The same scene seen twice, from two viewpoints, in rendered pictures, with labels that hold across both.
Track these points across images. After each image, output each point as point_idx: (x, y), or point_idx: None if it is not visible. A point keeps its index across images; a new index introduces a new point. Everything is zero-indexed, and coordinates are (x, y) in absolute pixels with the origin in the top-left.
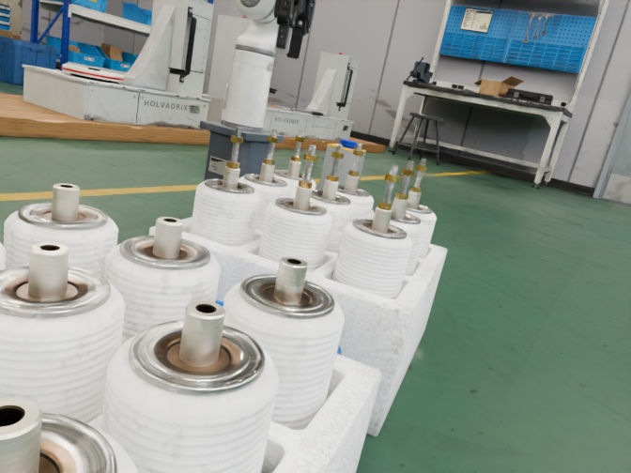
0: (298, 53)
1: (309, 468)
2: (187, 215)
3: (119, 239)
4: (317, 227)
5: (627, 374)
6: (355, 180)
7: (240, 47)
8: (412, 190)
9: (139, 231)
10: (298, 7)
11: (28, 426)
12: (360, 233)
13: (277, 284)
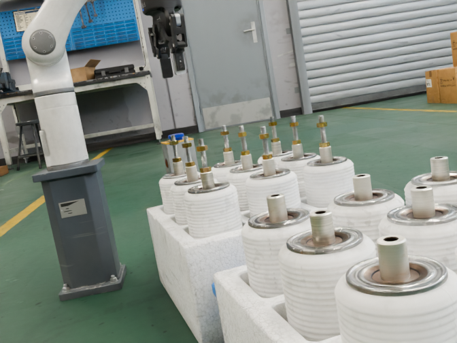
0: (171, 72)
1: None
2: (6, 289)
3: (12, 332)
4: (296, 179)
5: (404, 201)
6: (232, 154)
7: (48, 92)
8: (275, 141)
9: (7, 319)
10: (180, 36)
11: None
12: (330, 166)
13: (441, 173)
